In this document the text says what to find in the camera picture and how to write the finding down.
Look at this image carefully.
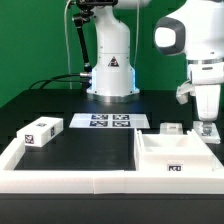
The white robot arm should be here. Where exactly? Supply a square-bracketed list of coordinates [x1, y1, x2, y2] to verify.
[88, 0, 224, 135]

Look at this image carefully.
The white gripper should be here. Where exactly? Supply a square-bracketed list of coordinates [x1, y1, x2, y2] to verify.
[195, 84, 221, 135]

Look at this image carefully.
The white cabinet body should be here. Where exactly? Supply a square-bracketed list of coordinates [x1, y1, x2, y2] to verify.
[134, 130, 213, 173]

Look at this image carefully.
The white cable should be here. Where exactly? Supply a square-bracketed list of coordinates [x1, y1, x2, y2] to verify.
[63, 0, 74, 90]

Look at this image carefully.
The white marker sheet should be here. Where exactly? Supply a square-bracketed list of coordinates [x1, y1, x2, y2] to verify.
[69, 113, 150, 129]

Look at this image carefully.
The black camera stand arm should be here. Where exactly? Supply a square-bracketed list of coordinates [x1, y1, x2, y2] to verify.
[72, 0, 118, 72]

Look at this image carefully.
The white U-shaped fence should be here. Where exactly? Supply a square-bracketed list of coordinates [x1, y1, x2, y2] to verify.
[0, 138, 224, 194]

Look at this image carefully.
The white cabinet door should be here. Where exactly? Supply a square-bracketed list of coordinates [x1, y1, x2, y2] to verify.
[193, 121, 221, 144]
[160, 122, 183, 135]

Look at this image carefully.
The white cabinet top block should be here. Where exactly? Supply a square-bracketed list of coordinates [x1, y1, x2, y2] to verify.
[17, 117, 63, 147]

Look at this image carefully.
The black cable bundle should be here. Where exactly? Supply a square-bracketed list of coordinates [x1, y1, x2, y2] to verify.
[29, 72, 92, 90]

